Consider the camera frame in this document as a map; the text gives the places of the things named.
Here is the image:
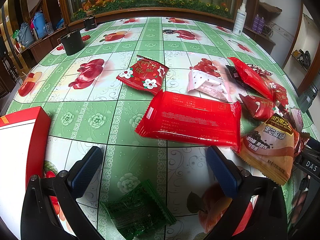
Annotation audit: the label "grey thermos jug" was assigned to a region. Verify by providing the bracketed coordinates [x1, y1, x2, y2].
[18, 22, 35, 48]

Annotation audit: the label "red floral snack packet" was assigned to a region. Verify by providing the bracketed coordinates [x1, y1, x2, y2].
[116, 55, 169, 95]

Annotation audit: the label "black purple snack packet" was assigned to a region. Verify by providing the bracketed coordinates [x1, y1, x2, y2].
[226, 65, 255, 92]

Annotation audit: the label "blue thermos jug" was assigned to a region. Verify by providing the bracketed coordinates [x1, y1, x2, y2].
[33, 11, 47, 38]

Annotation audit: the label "dark red small packet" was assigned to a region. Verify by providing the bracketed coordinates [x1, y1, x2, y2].
[239, 94, 275, 121]

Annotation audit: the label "white spray bottle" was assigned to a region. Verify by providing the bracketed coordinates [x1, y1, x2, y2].
[233, 3, 247, 36]

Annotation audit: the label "green snack packet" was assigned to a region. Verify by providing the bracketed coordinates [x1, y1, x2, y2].
[101, 179, 177, 239]

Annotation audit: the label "red glossy snack packet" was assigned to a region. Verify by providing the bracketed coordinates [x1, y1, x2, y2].
[229, 57, 273, 101]

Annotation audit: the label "orange sesame snack packet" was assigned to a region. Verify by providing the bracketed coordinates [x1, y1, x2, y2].
[232, 113, 300, 186]

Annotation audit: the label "red white tray box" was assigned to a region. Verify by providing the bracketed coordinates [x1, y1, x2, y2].
[1, 107, 51, 239]

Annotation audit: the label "purple bottles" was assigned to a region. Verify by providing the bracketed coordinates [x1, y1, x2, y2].
[251, 14, 265, 34]

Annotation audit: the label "small black box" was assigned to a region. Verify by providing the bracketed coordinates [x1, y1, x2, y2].
[84, 16, 97, 31]

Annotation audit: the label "pink white snack packet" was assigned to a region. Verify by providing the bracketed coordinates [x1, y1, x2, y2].
[187, 69, 233, 102]

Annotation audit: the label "large red snack packet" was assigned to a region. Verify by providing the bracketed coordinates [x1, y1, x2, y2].
[135, 90, 241, 151]

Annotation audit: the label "black cylindrical container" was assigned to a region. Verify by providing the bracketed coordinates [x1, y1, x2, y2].
[60, 29, 85, 56]

